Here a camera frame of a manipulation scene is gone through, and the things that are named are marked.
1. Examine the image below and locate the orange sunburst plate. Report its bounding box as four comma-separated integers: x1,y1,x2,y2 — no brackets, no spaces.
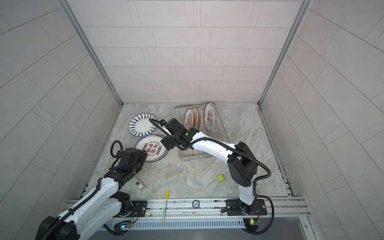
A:
184,108,194,130
192,107,198,129

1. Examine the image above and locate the red text white plate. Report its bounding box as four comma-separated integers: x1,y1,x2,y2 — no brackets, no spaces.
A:
135,135,168,163

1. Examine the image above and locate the black striped white plate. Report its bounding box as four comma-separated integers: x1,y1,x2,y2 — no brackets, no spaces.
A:
128,114,156,137

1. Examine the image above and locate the rearmost white plate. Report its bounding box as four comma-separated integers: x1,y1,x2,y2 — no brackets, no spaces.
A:
204,102,215,132

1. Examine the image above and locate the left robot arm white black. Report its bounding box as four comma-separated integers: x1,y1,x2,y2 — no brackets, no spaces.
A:
36,148,148,240

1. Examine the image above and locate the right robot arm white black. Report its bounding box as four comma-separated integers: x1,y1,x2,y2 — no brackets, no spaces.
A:
151,119,259,215

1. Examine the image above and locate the black silver remote tool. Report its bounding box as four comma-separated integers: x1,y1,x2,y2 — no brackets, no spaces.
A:
134,179,146,192

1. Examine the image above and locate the yellow white pen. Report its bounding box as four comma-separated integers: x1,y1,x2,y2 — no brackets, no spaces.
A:
162,190,170,223

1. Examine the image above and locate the green cube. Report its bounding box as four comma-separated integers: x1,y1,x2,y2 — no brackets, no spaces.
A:
217,175,224,183

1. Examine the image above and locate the left circuit board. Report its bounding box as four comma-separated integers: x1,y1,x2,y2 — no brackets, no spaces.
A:
114,221,132,235

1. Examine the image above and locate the circuit board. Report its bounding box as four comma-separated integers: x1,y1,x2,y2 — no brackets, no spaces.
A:
114,221,132,235
243,219,261,234

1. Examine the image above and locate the right circuit board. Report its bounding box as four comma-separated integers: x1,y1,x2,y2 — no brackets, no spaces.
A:
243,219,261,234

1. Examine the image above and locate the metal wire dish rack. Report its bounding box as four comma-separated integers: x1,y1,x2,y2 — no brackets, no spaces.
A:
174,102,230,162

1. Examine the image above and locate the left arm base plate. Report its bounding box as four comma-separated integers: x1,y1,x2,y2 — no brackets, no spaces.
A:
117,201,148,218

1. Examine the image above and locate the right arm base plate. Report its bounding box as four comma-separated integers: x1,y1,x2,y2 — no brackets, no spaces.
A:
222,199,268,216

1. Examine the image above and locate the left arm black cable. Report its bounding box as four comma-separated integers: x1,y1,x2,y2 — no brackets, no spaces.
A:
40,140,124,240

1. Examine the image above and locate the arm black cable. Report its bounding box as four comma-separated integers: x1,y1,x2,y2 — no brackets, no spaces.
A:
40,140,124,240
149,118,275,235

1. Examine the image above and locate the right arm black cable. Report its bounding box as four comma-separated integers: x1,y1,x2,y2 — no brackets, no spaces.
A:
149,118,275,235

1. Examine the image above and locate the aluminium mounting rail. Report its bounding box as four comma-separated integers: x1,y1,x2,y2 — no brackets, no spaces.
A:
58,196,311,222

